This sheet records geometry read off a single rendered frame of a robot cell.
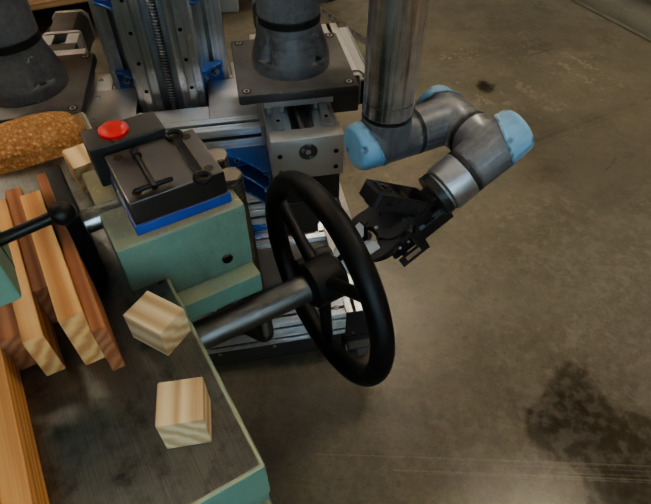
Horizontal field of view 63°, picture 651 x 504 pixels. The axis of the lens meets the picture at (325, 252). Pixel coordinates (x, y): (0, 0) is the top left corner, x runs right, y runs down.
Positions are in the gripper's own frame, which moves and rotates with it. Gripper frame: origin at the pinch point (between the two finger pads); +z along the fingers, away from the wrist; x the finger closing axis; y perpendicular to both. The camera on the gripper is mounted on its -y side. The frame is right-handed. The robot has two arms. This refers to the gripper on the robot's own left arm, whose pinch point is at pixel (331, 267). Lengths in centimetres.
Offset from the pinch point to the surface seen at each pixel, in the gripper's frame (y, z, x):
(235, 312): -17.4, 10.5, -9.5
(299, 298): -12.8, 4.1, -10.3
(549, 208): 117, -67, 47
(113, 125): -37.7, 5.9, 2.6
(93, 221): -33.9, 13.7, -2.1
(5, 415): -37.1, 23.7, -19.4
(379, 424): 71, 21, 3
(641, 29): 183, -196, 132
